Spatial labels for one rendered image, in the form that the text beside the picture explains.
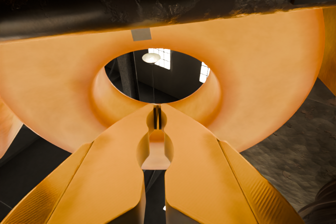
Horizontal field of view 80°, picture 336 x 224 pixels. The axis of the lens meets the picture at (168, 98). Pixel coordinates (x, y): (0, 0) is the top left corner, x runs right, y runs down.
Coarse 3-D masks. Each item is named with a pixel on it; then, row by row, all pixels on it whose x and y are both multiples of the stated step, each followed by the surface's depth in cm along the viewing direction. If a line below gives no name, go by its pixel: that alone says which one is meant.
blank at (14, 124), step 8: (0, 104) 10; (0, 112) 10; (8, 112) 11; (0, 120) 10; (8, 120) 11; (16, 120) 12; (0, 128) 10; (8, 128) 11; (16, 128) 12; (0, 136) 11; (8, 136) 11; (0, 144) 11; (8, 144) 12; (0, 152) 12
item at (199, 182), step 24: (168, 120) 10; (192, 120) 10; (168, 144) 10; (192, 144) 9; (216, 144) 9; (168, 168) 8; (192, 168) 8; (216, 168) 8; (168, 192) 7; (192, 192) 7; (216, 192) 7; (240, 192) 7; (168, 216) 7; (192, 216) 6; (216, 216) 6; (240, 216) 6
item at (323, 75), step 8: (328, 8) 9; (328, 16) 9; (328, 24) 9; (328, 32) 9; (328, 40) 9; (328, 48) 9; (328, 56) 9; (328, 64) 9; (320, 72) 9; (328, 72) 9; (328, 80) 9; (328, 88) 9
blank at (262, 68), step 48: (0, 48) 8; (48, 48) 8; (96, 48) 8; (144, 48) 8; (192, 48) 8; (240, 48) 8; (288, 48) 8; (0, 96) 10; (48, 96) 10; (96, 96) 11; (192, 96) 14; (240, 96) 10; (288, 96) 10; (240, 144) 13
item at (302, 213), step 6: (324, 186) 45; (330, 186) 43; (318, 192) 47; (324, 192) 44; (330, 192) 42; (318, 198) 45; (324, 198) 43; (330, 198) 36; (312, 204) 39; (318, 204) 37; (324, 204) 36; (330, 204) 36; (300, 210) 42; (306, 210) 40; (312, 210) 39; (300, 216) 42
